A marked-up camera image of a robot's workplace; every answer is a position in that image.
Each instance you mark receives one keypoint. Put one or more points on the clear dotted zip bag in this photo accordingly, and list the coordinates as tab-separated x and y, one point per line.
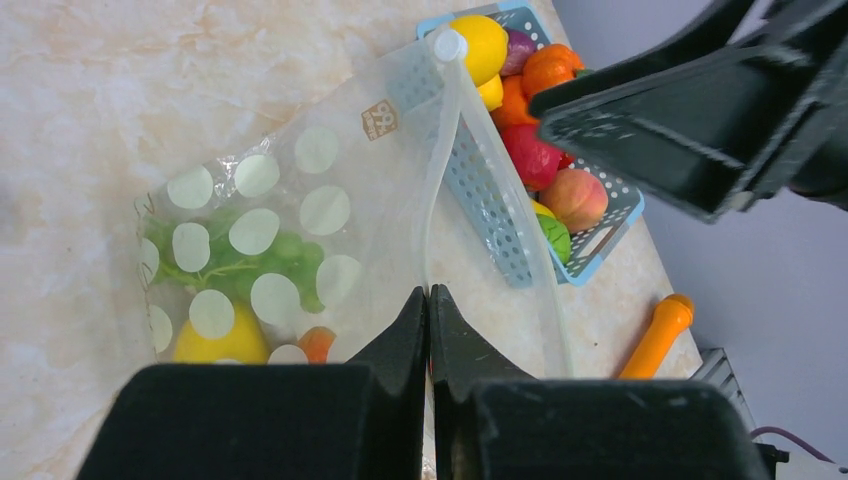
361	173

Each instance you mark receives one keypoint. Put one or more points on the blue perforated plastic basket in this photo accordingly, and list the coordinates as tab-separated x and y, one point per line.
473	185

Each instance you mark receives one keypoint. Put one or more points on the orange toy pumpkin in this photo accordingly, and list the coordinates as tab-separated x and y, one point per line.
549	67

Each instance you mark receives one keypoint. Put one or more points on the orange toy carrot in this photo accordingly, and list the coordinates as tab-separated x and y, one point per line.
670	317

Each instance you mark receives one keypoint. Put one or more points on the green toy lime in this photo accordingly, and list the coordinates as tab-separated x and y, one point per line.
557	236

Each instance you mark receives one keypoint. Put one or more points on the purple toy onion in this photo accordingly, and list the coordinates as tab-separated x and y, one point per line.
520	46

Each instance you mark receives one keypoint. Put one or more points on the toy peach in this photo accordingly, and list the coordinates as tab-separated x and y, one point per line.
576	198

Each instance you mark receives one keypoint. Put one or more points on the red toy apple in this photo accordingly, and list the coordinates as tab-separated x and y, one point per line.
535	161

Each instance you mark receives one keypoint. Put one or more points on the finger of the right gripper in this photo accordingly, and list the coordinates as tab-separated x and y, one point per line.
715	134
662	60

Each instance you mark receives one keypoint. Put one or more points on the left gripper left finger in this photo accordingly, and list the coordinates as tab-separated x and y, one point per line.
362	419

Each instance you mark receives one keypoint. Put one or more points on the small orange toy fruit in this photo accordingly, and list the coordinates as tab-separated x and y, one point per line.
316	343

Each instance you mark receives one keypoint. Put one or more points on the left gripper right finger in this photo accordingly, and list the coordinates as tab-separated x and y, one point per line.
495	421

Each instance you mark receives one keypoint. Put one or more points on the green toy grapes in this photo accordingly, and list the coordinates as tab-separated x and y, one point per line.
232	272

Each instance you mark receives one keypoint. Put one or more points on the small yellow toy lemon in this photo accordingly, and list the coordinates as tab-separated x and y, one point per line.
492	93

